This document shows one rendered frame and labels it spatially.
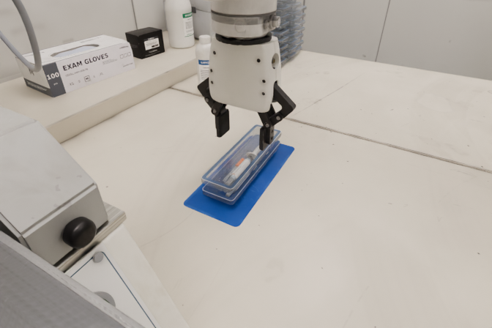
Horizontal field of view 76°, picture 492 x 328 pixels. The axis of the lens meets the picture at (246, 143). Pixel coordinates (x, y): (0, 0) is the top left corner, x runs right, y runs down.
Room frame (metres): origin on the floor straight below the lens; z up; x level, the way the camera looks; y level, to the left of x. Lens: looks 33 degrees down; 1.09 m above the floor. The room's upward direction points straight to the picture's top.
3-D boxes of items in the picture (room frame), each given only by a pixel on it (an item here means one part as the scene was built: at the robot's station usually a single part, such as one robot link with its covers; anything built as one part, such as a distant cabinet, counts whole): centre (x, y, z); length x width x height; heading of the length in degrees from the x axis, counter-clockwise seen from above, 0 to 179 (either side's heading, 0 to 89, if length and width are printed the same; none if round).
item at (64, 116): (0.94, 0.30, 0.77); 0.84 x 0.30 x 0.04; 150
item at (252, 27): (0.43, 0.00, 1.00); 0.09 x 0.08 x 0.03; 62
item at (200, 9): (1.21, 0.14, 0.88); 0.25 x 0.20 x 0.17; 54
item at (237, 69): (0.43, 0.00, 0.94); 0.10 x 0.08 x 0.11; 62
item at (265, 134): (0.40, -0.04, 0.85); 0.03 x 0.03 x 0.07; 62
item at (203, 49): (0.77, 0.10, 0.82); 0.05 x 0.05 x 0.14
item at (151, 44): (0.95, 0.30, 0.83); 0.09 x 0.06 x 0.07; 143
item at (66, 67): (0.76, 0.41, 0.83); 0.23 x 0.12 x 0.07; 146
